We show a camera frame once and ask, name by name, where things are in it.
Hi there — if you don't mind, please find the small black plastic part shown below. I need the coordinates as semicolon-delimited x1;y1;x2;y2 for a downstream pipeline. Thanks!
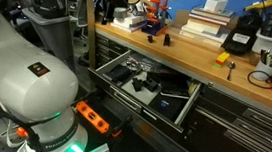
146;34;155;45

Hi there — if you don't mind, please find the tall black plastic part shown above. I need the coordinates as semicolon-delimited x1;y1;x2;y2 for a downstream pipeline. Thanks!
162;33;172;47

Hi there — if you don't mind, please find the black workbench drawer cabinet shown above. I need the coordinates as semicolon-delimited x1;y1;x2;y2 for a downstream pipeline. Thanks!
83;31;272;152

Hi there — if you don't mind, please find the black angular plastic part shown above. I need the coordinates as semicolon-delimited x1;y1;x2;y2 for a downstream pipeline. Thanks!
130;77;145;94

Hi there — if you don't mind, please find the clear plastic parts bag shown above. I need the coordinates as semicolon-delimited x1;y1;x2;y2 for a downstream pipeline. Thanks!
125;53;164;74

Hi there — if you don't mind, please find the black block with recess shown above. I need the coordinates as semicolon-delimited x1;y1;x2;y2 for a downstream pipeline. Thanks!
142;77;160;93

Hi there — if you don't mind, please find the dark blue handheld device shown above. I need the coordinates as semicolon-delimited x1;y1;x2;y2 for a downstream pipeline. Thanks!
103;63;133;85

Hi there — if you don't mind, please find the black case with blue logo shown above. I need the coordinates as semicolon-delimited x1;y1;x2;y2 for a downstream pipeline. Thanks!
146;86;191;123

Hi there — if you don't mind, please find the black orange bar clamp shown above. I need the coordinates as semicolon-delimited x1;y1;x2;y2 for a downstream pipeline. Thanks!
109;113;134;141

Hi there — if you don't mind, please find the stack of white papers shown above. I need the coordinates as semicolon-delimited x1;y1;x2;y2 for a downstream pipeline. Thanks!
109;10;148;35

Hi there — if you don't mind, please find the grey cylindrical cup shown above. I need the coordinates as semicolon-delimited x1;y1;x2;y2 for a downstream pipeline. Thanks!
111;6;129;21

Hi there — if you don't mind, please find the orange and blue rack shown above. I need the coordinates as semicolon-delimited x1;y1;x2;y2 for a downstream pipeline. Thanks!
140;0;171;38

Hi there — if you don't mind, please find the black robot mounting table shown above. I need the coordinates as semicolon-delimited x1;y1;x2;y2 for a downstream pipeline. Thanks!
64;91;135;152

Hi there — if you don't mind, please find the beige large book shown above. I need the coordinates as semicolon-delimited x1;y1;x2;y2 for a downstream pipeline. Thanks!
178;28;229;49

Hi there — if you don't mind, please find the black background equipment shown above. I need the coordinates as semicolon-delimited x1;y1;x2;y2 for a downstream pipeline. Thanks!
92;0;131;28

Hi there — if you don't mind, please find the thick white book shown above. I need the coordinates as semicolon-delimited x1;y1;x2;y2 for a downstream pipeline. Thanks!
183;18;230;38

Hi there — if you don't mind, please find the yellow red green brick stack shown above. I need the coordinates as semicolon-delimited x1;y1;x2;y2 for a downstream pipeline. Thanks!
212;50;232;71

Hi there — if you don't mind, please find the maroon edged book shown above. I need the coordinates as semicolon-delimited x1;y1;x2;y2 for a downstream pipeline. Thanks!
187;12;232;28

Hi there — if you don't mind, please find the metal spoon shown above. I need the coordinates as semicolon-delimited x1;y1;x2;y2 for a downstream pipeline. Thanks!
226;60;237;82

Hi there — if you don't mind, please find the grey trash bin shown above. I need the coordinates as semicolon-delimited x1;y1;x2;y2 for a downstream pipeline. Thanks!
16;6;81;71

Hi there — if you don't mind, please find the grey hardcover book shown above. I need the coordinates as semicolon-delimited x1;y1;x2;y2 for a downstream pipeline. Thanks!
191;4;237;20

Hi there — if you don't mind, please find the small white box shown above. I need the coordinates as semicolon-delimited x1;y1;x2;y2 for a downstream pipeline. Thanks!
203;0;229;13

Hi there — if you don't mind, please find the black round object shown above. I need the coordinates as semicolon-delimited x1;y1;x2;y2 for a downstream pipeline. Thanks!
29;0;67;22

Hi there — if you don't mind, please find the black box device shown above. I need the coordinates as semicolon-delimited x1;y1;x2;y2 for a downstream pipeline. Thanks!
219;8;265;59

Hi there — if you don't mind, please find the black pen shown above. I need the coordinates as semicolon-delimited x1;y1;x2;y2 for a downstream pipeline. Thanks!
259;48;267;64

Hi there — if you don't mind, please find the white pen cup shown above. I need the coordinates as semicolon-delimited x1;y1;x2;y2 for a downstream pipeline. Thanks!
252;59;272;83

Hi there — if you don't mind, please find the green pen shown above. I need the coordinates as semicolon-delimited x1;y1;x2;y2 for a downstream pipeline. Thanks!
266;51;272;67

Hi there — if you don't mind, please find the yellow bar tool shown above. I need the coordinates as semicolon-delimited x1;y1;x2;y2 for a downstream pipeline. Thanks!
244;0;272;15

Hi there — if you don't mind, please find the beige vertical post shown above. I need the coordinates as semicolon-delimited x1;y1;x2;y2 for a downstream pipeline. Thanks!
78;0;103;70

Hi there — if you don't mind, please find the black cable loop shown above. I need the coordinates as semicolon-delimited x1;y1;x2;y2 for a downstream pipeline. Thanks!
245;68;272;90

